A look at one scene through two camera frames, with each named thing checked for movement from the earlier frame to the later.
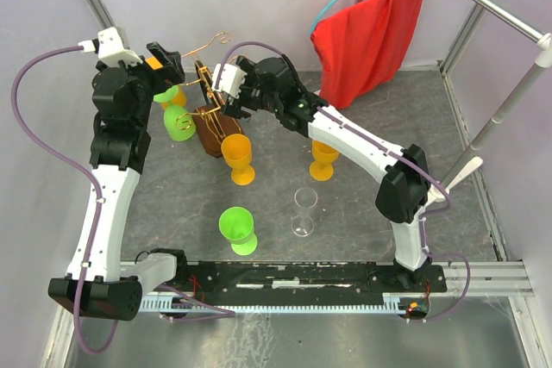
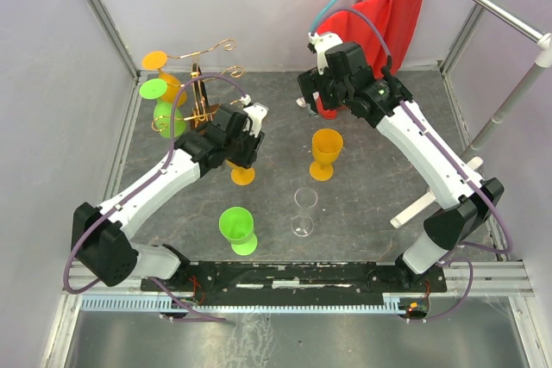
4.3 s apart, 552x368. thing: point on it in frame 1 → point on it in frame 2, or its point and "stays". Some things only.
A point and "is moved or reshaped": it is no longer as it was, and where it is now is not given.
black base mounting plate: [291, 284] stays
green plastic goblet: [178, 123] is moved or reshaped
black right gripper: [233, 106] → [310, 82]
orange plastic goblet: [324, 158] stays
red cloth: [364, 45] stays
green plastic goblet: [236, 226] stays
